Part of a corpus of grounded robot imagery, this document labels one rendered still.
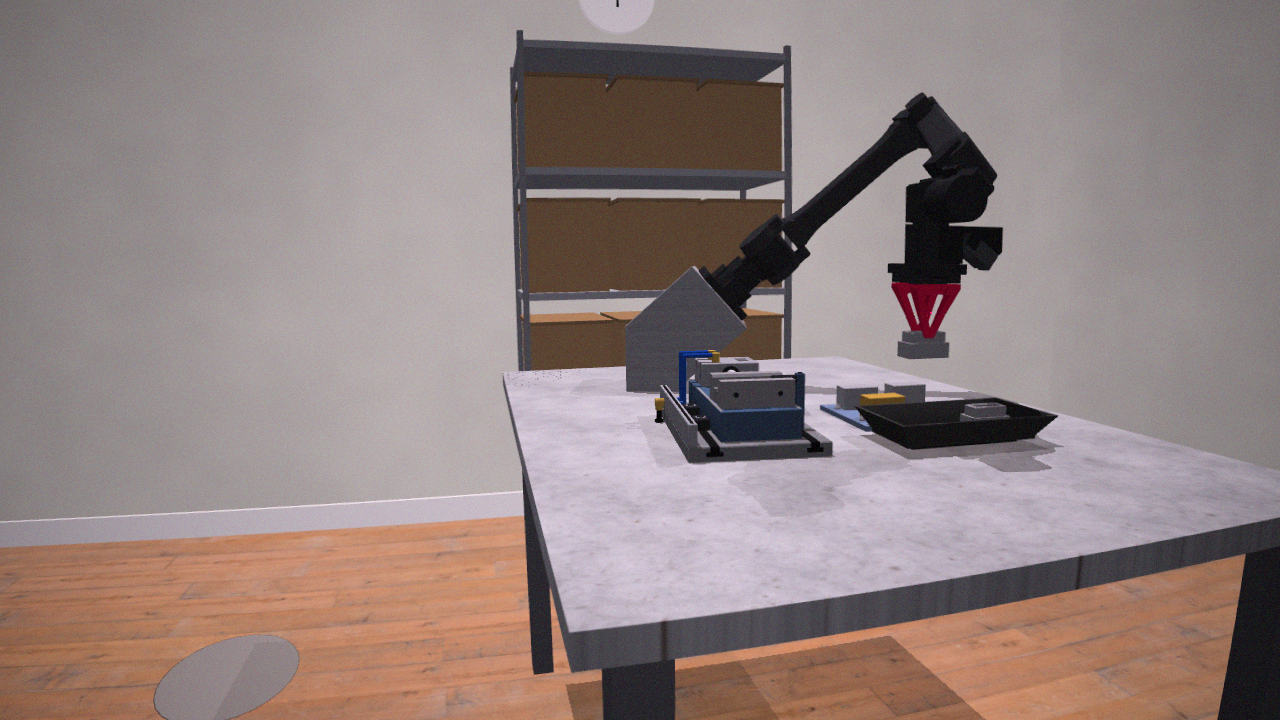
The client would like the yellow rectangular block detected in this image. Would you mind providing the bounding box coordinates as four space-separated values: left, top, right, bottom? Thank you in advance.
860 393 905 405

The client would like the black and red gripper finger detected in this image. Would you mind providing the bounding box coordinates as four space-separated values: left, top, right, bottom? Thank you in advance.
909 284 961 338
891 283 937 331

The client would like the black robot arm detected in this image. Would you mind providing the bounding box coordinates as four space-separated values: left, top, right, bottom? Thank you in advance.
699 92 1004 320

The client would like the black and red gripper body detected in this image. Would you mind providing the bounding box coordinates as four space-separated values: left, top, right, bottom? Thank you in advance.
888 222 966 284

